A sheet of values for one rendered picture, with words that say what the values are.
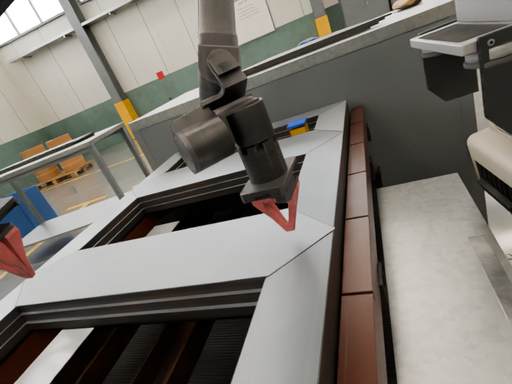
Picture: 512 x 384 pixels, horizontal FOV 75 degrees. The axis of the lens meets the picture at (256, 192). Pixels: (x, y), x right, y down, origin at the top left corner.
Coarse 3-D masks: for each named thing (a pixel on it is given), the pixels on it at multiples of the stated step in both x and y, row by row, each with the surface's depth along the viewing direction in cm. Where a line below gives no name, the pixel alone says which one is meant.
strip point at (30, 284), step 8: (56, 264) 80; (40, 272) 79; (48, 272) 78; (24, 280) 78; (32, 280) 77; (40, 280) 75; (24, 288) 74; (32, 288) 73; (24, 296) 70; (16, 304) 69
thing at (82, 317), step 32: (160, 192) 102; (192, 192) 98; (224, 192) 94; (128, 224) 98; (192, 288) 51; (224, 288) 49; (256, 288) 48; (32, 320) 68; (64, 320) 63; (96, 320) 60; (128, 320) 57; (160, 320) 55; (0, 352) 62
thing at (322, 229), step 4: (320, 224) 52; (324, 224) 52; (316, 228) 52; (320, 228) 51; (324, 228) 51; (328, 228) 51; (332, 228) 50; (316, 232) 51; (320, 232) 50; (324, 232) 50; (328, 232) 50; (316, 236) 50; (320, 236) 49; (324, 236) 49; (316, 240) 49
